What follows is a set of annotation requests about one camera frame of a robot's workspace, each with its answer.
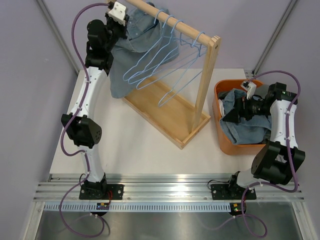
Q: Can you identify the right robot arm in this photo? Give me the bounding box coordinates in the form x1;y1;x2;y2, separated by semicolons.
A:
222;82;306;198

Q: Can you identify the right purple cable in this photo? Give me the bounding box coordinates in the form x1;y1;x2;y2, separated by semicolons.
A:
197;70;301;238

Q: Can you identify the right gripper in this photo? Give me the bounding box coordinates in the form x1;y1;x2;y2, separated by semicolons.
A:
223;94;272;124

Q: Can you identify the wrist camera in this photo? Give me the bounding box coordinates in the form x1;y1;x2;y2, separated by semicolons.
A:
240;81;257;100
108;0;128;26

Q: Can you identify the aluminium rail base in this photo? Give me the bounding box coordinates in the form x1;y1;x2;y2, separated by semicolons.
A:
33;173;306;213

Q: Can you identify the wooden clothes rack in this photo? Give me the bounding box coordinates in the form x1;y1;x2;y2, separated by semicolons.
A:
121;0;221;149

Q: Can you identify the purple cable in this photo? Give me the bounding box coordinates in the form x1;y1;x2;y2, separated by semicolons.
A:
58;2;112;238
197;70;301;238

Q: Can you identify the light blue denim garment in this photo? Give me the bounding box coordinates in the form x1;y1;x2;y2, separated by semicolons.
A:
109;8;179;99

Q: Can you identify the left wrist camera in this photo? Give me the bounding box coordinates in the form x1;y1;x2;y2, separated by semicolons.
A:
108;0;128;26

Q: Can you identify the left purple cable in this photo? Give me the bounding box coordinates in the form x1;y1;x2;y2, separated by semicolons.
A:
58;2;112;238

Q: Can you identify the white shirt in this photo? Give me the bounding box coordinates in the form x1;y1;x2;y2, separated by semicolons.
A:
218;99;226;118

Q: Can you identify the orange plastic basket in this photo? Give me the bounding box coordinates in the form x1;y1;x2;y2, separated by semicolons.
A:
212;79;265;156

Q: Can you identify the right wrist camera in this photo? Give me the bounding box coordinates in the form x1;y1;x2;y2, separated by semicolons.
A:
240;81;257;100

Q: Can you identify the grey pleated skirt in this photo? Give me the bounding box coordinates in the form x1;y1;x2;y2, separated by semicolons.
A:
217;84;269;100

